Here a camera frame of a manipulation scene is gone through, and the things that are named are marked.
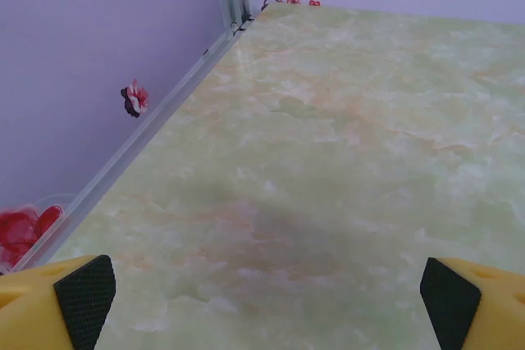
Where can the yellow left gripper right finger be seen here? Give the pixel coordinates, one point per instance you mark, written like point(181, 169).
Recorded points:
point(484, 309)

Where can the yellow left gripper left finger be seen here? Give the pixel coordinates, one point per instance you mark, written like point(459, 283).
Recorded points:
point(37, 309)

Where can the aluminium side frame rail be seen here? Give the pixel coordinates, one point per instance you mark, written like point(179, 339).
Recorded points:
point(166, 108)

